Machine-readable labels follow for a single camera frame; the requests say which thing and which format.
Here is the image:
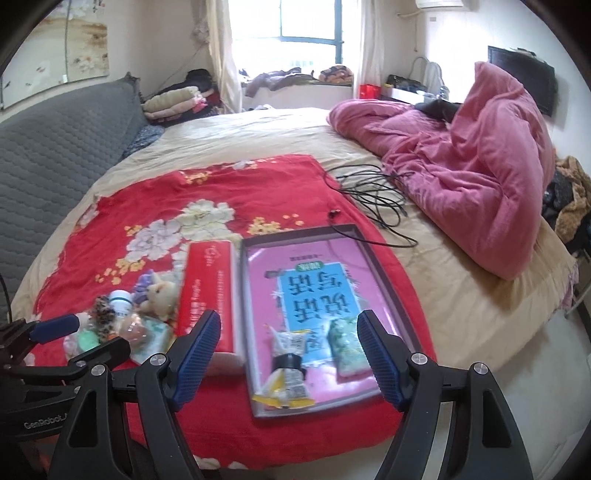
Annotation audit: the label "green round sponge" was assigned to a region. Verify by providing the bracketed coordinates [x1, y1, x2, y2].
[75, 332, 101, 354]

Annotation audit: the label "black cable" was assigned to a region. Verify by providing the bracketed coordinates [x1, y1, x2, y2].
[323, 165, 419, 248]

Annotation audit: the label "cream curtain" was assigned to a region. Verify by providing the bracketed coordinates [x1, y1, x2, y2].
[353, 0, 385, 100]
[203, 0, 242, 114]

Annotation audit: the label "red cardboard box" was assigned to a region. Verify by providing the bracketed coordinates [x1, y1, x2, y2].
[175, 240, 246, 368]

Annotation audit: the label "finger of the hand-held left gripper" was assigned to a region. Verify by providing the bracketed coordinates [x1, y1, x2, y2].
[7, 338, 132, 385]
[0, 314, 79, 347]

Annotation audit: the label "pink book tray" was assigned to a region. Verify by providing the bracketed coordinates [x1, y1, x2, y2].
[240, 224, 426, 418]

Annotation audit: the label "green white tissue pack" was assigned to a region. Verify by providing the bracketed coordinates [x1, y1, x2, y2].
[130, 316, 177, 366]
[327, 318, 373, 378]

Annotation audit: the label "floral wall painting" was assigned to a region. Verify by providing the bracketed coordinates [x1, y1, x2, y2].
[0, 0, 112, 110]

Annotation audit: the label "white bag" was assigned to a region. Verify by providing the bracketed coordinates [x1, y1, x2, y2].
[422, 60, 450, 99]

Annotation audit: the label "red floral blanket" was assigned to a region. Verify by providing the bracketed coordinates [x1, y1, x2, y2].
[30, 154, 437, 467]

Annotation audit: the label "blue framed window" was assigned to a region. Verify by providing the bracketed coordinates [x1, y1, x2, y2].
[228, 0, 365, 65]

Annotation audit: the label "blue patterned pillow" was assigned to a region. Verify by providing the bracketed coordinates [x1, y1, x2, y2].
[122, 124, 165, 158]

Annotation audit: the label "cream plush toy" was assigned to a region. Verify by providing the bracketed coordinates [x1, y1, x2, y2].
[135, 270, 182, 322]

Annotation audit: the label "beige bed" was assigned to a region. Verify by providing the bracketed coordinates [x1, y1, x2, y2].
[9, 106, 578, 352]

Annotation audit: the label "yellow white snack packet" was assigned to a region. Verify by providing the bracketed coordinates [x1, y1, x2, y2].
[252, 330, 315, 410]

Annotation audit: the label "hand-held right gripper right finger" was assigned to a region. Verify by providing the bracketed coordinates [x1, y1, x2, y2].
[356, 309, 550, 480]

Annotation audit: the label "leopard print scrunchie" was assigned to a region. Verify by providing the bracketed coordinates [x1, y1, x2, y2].
[90, 298, 117, 329]

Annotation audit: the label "bread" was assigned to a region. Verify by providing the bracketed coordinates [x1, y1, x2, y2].
[117, 314, 149, 348]

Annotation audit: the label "black monitor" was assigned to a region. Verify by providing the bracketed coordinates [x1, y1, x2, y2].
[488, 45, 557, 117]

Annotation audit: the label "grey quilted headboard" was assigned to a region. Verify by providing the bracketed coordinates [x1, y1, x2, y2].
[0, 74, 149, 298]

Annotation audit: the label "black cloth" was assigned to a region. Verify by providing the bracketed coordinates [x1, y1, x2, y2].
[414, 99, 459, 122]

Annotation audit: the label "pile of folded clothes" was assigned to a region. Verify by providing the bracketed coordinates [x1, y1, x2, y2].
[142, 69, 223, 124]

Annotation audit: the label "clothes on window sill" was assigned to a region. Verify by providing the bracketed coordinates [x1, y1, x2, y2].
[244, 65, 355, 97]

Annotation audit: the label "pink quilt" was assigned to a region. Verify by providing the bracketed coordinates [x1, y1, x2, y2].
[329, 61, 558, 281]

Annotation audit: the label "brown clothes heap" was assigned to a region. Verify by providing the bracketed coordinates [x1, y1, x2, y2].
[541, 156, 591, 252]

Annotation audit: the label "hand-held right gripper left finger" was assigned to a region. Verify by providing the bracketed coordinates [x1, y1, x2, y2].
[48, 309, 222, 480]

